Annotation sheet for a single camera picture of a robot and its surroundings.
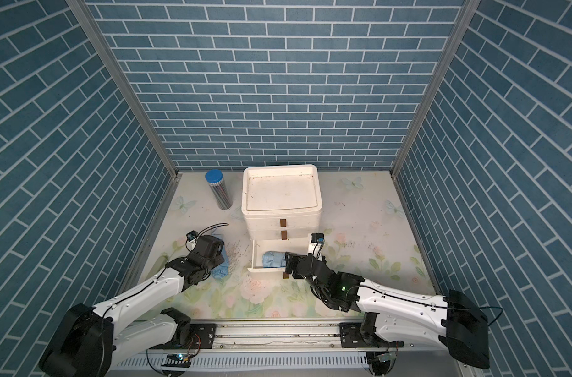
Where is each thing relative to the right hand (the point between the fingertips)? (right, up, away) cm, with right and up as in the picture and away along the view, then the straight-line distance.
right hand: (294, 258), depth 77 cm
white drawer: (+2, +2, +11) cm, 12 cm away
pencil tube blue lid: (-32, +27, +16) cm, 45 cm away
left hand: (-27, -2, +11) cm, 29 cm away
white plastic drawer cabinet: (-5, +19, +1) cm, 20 cm away
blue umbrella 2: (-8, -3, +7) cm, 11 cm away
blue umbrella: (-26, -7, +6) cm, 28 cm away
